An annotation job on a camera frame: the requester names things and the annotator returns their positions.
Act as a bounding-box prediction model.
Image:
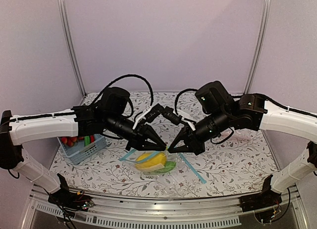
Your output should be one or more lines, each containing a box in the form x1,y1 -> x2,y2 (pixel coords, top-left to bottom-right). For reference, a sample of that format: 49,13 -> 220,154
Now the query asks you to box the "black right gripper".
167,107 -> 231,155

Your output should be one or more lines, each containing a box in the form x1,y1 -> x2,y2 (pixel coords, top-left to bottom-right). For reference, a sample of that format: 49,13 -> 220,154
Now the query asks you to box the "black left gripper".
105,113 -> 167,152

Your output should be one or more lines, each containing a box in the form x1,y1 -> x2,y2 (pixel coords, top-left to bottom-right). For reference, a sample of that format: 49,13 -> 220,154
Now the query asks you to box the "yellow mango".
135,152 -> 167,172

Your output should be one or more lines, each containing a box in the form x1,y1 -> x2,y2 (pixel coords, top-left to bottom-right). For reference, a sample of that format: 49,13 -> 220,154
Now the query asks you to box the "clear bag blue zipper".
142,153 -> 207,198
119,149 -> 181,176

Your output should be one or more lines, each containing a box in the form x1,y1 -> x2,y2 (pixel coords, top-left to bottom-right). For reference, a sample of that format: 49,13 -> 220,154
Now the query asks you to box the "short green bitter gourd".
151,161 -> 176,175

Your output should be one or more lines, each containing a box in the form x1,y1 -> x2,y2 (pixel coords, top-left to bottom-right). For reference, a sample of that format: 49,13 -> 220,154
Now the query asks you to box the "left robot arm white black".
0,83 -> 166,211

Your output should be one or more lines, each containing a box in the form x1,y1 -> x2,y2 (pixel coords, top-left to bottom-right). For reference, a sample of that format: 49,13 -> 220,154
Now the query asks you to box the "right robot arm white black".
168,81 -> 317,212

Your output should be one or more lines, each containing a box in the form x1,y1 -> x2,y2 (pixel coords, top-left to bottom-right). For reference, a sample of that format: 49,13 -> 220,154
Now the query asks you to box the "floral table mat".
46,91 -> 285,199

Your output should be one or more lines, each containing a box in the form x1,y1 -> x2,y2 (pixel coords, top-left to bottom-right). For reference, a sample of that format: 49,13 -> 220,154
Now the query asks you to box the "long green cucumber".
84,136 -> 91,146

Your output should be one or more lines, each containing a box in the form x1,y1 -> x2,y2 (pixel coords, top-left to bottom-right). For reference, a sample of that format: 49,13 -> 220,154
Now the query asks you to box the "light blue plastic basket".
57,134 -> 106,165

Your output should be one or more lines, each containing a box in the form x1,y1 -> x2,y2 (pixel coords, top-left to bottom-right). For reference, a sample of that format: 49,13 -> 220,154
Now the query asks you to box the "red cherry bunch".
60,137 -> 84,147

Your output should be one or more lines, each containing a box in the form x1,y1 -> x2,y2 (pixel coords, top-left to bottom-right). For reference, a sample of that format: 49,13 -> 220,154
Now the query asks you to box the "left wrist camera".
132,103 -> 164,130

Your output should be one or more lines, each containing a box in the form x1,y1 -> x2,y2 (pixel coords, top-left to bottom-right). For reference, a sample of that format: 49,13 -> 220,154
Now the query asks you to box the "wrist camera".
132,103 -> 164,130
162,106 -> 196,131

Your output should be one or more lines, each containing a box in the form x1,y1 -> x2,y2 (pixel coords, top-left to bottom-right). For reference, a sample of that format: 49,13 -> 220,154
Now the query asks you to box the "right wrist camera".
162,106 -> 196,131

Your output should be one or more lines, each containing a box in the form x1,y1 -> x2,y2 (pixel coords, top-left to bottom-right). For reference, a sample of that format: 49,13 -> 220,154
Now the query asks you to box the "right aluminium frame post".
243,0 -> 272,94

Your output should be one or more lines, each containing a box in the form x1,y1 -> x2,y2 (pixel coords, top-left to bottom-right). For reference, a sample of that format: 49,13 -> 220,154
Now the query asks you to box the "aluminium frame post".
57,0 -> 87,97
243,0 -> 272,94

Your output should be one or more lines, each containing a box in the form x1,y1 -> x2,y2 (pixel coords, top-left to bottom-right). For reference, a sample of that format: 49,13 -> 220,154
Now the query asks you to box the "left aluminium frame post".
57,0 -> 87,97

